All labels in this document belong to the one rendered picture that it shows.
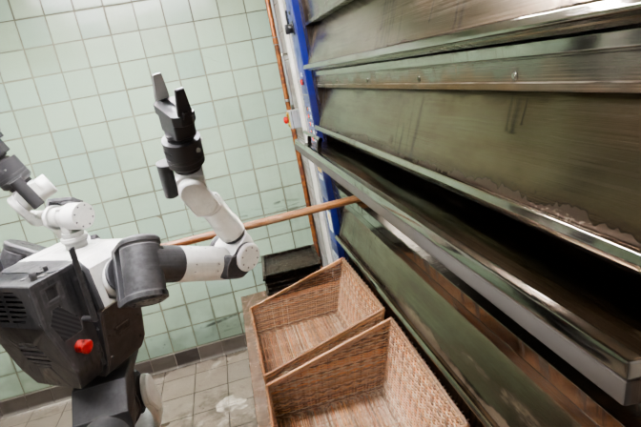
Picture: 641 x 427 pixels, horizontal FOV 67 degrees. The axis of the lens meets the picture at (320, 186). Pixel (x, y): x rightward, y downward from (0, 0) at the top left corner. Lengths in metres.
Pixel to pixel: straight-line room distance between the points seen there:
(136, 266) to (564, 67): 0.91
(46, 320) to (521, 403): 0.98
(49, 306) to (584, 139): 1.05
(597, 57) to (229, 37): 2.54
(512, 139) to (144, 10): 2.51
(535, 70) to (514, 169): 0.16
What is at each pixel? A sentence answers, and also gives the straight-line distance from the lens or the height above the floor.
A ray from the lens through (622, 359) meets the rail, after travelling 0.52.
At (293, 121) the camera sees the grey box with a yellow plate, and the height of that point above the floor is 1.45.
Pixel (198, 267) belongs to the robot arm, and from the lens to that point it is 1.24.
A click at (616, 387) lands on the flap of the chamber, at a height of 1.40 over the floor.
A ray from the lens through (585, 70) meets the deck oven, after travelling 0.68.
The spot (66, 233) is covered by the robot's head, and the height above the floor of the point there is 1.44.
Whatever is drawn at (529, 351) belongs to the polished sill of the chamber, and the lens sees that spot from 0.97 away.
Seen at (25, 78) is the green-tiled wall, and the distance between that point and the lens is 3.17.
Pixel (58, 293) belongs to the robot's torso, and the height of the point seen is 1.35.
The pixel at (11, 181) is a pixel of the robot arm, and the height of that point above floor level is 1.57.
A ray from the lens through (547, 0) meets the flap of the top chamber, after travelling 0.69.
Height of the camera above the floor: 1.72
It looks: 14 degrees down
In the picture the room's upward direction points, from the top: 11 degrees counter-clockwise
